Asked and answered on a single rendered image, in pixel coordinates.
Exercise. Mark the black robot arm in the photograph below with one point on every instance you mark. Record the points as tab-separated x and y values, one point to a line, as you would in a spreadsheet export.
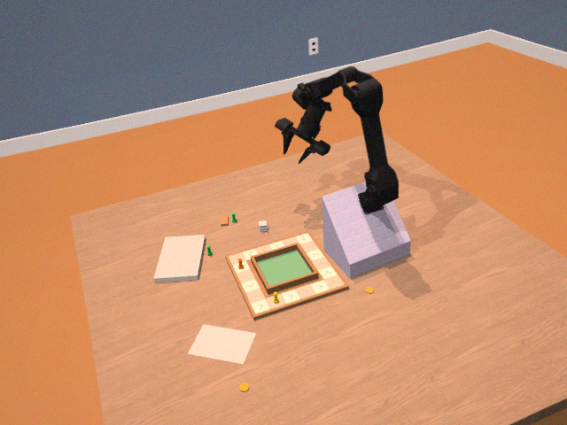
366	99

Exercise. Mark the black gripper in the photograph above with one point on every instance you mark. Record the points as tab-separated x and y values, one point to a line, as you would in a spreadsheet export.
305	131

